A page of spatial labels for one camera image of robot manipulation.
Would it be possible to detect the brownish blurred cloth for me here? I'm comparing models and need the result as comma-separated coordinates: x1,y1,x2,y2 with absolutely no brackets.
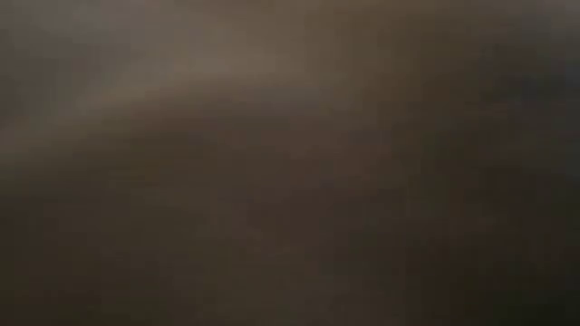
0,0,580,326

